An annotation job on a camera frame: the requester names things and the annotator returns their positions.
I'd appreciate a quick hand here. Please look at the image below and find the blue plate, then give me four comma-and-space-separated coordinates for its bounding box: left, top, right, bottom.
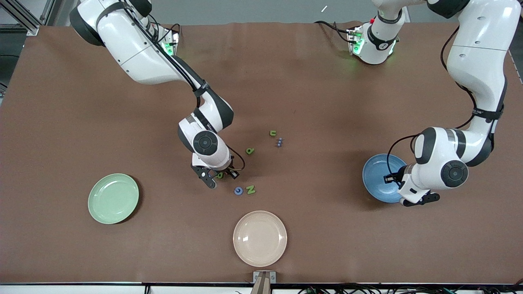
362, 154, 409, 204

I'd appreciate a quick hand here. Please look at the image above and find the beige plate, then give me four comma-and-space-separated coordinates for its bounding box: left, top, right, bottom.
233, 210, 288, 267

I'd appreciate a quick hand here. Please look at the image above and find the green plate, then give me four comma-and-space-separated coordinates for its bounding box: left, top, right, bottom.
87, 173, 140, 225

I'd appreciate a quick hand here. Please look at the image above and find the brown table cover sheet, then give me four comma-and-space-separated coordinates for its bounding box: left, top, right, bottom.
0, 21, 523, 285

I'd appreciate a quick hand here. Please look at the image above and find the white table edge strip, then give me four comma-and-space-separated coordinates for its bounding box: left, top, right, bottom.
0, 282, 523, 294

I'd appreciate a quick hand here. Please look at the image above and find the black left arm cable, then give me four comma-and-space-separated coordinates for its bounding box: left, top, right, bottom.
386, 24, 478, 184

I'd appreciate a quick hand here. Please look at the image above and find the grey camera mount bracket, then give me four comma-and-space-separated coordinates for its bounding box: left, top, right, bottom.
250, 271, 277, 294

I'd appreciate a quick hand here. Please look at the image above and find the black cable bundle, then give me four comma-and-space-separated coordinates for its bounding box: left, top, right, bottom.
298, 284, 523, 294

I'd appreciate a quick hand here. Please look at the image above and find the black base power cable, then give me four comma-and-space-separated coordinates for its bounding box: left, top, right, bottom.
157, 21, 182, 35
314, 20, 356, 43

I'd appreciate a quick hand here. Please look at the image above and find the aluminium frame profile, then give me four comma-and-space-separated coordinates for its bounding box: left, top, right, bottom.
0, 0, 56, 35

